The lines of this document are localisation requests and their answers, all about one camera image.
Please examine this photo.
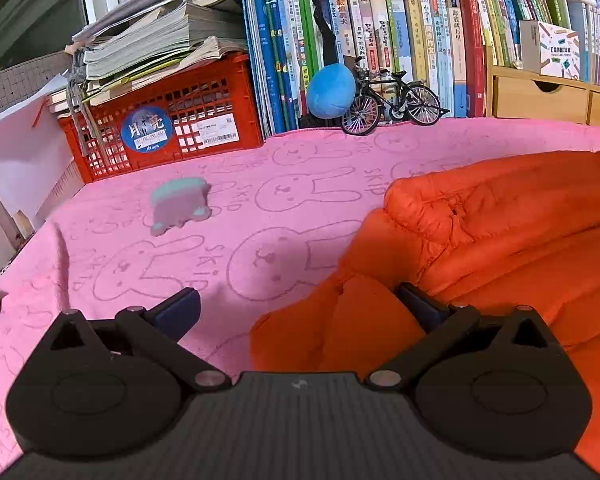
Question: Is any stack of papers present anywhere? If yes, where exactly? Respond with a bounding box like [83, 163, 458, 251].
[47, 0, 248, 113]

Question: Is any white printed box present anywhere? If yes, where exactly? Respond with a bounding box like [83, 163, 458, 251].
[519, 19, 581, 81]

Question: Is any round blue plush ball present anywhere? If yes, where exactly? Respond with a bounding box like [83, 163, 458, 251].
[306, 63, 357, 120]

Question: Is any black miniature bicycle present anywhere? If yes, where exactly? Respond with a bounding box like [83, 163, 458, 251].
[341, 55, 451, 136]

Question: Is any small teal grey toy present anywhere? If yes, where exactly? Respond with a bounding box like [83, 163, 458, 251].
[149, 177, 212, 237]

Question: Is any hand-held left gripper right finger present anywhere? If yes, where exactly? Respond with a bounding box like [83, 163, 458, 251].
[365, 282, 563, 392]

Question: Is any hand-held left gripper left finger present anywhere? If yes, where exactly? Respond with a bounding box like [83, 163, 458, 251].
[45, 287, 232, 393]

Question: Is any wooden drawer organizer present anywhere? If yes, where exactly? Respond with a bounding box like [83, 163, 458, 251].
[487, 45, 600, 128]

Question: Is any row of books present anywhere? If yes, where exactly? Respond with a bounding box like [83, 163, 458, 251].
[240, 0, 600, 136]

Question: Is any red plastic crate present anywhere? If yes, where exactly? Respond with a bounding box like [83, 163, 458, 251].
[57, 52, 265, 184]

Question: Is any pink rabbit-print blanket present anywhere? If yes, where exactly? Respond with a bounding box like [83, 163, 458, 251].
[0, 115, 600, 476]

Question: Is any black strap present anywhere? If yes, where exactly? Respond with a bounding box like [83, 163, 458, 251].
[312, 0, 342, 68]

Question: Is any large white paper sheet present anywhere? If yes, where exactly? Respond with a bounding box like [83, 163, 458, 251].
[0, 74, 78, 218]

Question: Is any grey grid cutting mat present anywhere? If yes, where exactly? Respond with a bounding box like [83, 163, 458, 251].
[0, 52, 73, 117]

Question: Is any orange puffer jacket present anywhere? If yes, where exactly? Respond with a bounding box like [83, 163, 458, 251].
[250, 150, 600, 476]

